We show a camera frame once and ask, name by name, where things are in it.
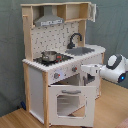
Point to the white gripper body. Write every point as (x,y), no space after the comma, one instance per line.
(92,69)

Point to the white oven door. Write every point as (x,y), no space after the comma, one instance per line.
(72,105)

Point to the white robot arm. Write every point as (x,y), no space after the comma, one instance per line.
(115,70)

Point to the wooden toy kitchen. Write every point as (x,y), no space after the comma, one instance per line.
(39,74)

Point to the white cabinet door with dispenser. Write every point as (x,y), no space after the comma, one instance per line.
(89,80)

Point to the right red stove knob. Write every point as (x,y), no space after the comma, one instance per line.
(74,69)

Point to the red stove knob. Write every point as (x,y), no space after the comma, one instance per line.
(56,75)
(74,69)

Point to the grey toy sink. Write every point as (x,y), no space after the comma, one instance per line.
(79,51)

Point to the black toy faucet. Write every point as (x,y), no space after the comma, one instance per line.
(73,41)

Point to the left red stove knob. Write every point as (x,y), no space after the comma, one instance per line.
(56,75)

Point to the small metal pot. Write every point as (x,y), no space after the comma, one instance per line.
(49,56)

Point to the white microwave door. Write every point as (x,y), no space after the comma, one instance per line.
(92,12)

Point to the grey range hood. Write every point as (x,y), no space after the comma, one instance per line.
(48,18)

